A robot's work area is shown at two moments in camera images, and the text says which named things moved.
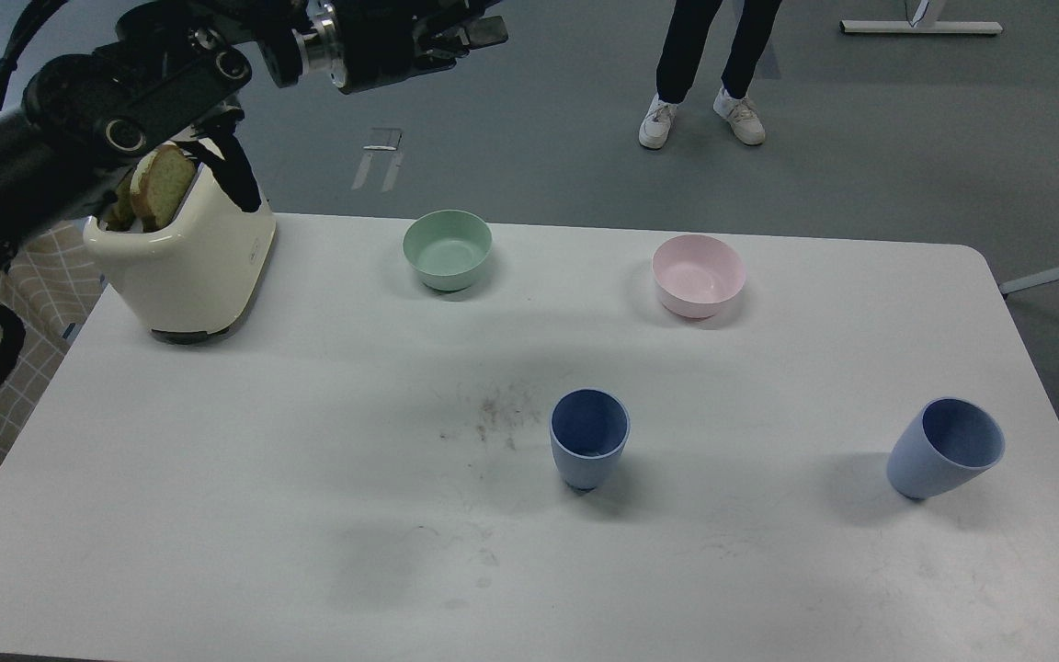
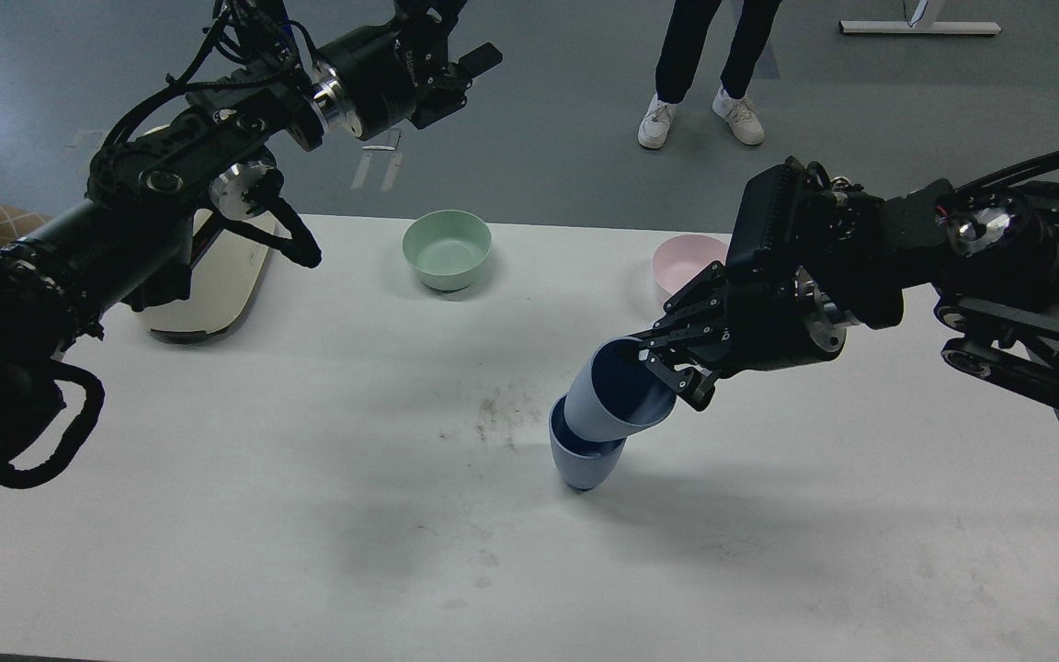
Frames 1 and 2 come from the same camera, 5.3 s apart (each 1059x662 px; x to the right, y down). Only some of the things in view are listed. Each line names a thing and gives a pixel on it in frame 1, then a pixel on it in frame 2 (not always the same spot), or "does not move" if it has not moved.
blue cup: [589, 428] does not move
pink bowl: [697, 276] does not move
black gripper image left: [363, 42] to [369, 79]
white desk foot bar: [921, 28] does not move
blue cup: [949, 445] to [613, 394]
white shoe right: [742, 117] does not move
